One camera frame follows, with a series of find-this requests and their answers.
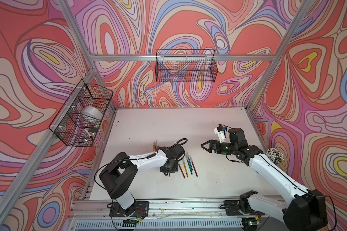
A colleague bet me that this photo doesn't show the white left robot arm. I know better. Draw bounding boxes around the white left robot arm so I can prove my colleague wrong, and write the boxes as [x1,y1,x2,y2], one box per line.
[97,138,188,212]

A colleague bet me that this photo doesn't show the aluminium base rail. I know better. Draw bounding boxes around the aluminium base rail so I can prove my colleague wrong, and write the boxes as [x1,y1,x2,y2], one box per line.
[63,198,286,231]

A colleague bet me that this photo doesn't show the blue capped knife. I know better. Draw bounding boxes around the blue capped knife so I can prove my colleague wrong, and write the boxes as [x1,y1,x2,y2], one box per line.
[186,150,193,175]

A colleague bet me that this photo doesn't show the white tape roll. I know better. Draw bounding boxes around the white tape roll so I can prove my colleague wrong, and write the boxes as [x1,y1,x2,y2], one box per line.
[81,106,103,123]

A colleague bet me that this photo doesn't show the black wire basket wall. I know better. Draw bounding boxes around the black wire basket wall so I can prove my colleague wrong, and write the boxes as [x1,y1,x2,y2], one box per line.
[49,80,114,147]
[155,48,218,83]

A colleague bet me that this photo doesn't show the clear cup of craft knives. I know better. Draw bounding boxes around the clear cup of craft knives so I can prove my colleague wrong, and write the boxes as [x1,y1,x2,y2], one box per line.
[266,148,284,165]

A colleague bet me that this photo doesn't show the black wire basket back wall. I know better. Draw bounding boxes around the black wire basket back wall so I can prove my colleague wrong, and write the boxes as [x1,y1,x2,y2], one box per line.
[155,48,218,83]

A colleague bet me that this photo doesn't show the yellow capped knife middle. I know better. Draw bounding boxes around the yellow capped knife middle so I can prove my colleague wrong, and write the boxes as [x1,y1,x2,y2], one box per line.
[182,157,189,178]

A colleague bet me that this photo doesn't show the red capped knife left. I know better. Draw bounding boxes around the red capped knife left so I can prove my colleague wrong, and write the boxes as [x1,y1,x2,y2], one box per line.
[178,164,186,179]

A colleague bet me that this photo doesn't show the black wire basket left wall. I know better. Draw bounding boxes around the black wire basket left wall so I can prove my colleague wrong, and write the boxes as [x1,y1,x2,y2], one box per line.
[49,80,114,147]

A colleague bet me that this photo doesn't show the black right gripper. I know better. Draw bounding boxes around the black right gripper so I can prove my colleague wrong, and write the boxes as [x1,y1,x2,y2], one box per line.
[201,140,237,155]

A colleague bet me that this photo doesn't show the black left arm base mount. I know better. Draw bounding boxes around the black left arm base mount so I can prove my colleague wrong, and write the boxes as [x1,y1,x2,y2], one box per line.
[109,191,149,218]

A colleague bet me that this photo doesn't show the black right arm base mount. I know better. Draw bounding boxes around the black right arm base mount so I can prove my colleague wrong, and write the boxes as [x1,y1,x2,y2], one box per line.
[219,190,264,217]

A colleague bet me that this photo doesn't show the red capped knife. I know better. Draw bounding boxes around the red capped knife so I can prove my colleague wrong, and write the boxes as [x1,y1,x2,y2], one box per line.
[189,156,198,177]
[178,164,186,179]

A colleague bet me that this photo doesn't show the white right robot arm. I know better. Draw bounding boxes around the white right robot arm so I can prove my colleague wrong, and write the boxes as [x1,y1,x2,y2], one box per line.
[206,125,328,231]

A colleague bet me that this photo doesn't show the red capped knife right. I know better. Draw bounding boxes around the red capped knife right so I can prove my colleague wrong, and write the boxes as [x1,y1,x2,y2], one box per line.
[189,156,198,177]

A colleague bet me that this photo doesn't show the green capped knife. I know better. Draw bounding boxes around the green capped knife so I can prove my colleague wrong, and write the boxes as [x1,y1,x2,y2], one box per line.
[186,154,193,175]

